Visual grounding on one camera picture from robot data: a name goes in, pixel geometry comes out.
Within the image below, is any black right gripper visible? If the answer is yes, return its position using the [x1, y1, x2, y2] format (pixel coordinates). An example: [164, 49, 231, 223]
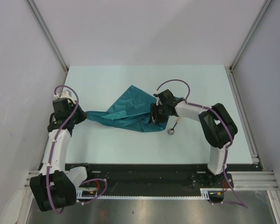
[149, 103, 168, 124]

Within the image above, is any teal satin napkin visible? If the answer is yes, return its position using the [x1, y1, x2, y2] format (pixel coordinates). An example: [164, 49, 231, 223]
[86, 85, 167, 133]

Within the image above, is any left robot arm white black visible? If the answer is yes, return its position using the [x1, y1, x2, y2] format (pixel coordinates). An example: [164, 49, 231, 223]
[29, 97, 94, 212]

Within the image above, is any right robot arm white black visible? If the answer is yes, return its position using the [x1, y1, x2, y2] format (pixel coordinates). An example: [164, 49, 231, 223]
[149, 90, 238, 187]

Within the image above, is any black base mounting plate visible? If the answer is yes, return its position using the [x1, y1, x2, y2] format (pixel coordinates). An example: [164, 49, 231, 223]
[38, 163, 263, 206]

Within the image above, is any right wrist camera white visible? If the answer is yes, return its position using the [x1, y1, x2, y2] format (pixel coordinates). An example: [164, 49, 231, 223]
[153, 91, 160, 105]

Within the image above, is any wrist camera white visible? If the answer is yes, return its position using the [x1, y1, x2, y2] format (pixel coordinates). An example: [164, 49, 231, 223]
[153, 91, 160, 105]
[54, 90, 72, 99]

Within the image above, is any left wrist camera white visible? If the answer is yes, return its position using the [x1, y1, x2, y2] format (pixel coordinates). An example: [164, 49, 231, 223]
[54, 90, 72, 99]

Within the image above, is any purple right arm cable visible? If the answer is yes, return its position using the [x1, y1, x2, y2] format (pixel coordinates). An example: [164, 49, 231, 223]
[155, 79, 249, 209]

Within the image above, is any wooden handled metal spoon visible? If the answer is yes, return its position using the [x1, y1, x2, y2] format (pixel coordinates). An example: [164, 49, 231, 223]
[167, 117, 181, 135]

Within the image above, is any white slotted cable duct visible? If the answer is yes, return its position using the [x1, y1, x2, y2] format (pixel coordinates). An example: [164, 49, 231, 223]
[76, 189, 210, 201]

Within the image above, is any right aluminium side rail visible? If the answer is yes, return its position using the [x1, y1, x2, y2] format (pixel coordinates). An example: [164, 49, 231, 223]
[225, 66, 260, 164]

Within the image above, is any left aluminium corner post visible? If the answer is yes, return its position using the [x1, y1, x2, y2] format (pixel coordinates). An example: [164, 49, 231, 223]
[25, 0, 69, 74]

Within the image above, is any aluminium corner post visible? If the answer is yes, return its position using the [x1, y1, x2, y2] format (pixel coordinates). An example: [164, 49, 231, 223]
[25, 0, 69, 74]
[229, 0, 274, 71]

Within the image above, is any right aluminium corner post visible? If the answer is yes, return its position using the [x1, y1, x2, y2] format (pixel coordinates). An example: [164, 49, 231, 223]
[229, 0, 274, 71]

